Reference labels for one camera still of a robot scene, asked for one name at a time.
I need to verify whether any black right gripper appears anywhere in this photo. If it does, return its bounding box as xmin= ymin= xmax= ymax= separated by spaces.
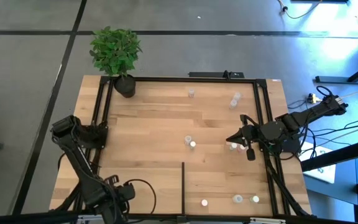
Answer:
xmin=225 ymin=114 xmax=263 ymax=151

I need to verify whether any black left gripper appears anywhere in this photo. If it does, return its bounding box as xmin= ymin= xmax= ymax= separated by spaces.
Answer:
xmin=96 ymin=182 xmax=136 ymax=224

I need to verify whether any black divider bar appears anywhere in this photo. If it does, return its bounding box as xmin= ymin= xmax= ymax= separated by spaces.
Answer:
xmin=181 ymin=161 xmax=186 ymax=216

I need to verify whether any black flat bar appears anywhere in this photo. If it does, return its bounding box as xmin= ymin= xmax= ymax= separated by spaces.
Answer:
xmin=188 ymin=70 xmax=246 ymax=79

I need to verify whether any yellow plug connector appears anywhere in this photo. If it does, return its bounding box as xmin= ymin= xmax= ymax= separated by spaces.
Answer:
xmin=306 ymin=93 xmax=322 ymax=105

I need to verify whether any white paper box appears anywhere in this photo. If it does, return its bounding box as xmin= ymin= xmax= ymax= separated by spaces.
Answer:
xmin=299 ymin=141 xmax=337 ymax=184

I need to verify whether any black diagonal beam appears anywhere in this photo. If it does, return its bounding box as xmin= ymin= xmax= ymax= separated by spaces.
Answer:
xmin=301 ymin=138 xmax=358 ymax=172

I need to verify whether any black plant pot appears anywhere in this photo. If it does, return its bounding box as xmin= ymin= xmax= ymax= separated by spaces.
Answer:
xmin=113 ymin=73 xmax=137 ymax=99

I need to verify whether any black desk leg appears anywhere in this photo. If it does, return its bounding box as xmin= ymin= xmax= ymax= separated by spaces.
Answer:
xmin=314 ymin=58 xmax=358 ymax=85

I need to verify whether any green artificial plant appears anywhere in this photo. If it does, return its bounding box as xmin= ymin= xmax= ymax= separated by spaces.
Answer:
xmin=88 ymin=26 xmax=144 ymax=77

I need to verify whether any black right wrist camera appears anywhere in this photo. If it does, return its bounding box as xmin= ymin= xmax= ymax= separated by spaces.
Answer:
xmin=246 ymin=147 xmax=257 ymax=162

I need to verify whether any silver frame bracket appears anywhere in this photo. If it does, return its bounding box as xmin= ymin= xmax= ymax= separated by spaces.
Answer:
xmin=249 ymin=217 xmax=288 ymax=224
xmin=77 ymin=213 xmax=105 ymax=222

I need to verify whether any black left wrist camera cable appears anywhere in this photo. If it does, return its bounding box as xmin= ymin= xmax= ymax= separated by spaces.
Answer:
xmin=124 ymin=178 xmax=157 ymax=215

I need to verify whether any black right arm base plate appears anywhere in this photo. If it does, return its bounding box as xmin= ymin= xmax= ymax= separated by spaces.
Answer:
xmin=258 ymin=136 xmax=303 ymax=156

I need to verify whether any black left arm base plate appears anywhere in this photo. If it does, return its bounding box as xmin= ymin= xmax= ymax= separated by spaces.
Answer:
xmin=73 ymin=123 xmax=109 ymax=150

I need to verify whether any long black floor cable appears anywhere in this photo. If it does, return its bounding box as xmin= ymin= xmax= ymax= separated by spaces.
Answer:
xmin=303 ymin=121 xmax=358 ymax=138

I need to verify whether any white floor cable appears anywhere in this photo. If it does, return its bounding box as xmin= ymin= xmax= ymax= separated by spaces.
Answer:
xmin=339 ymin=88 xmax=358 ymax=99

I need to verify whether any beige floor cable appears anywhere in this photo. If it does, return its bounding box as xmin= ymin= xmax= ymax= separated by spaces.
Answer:
xmin=277 ymin=0 xmax=324 ymax=20

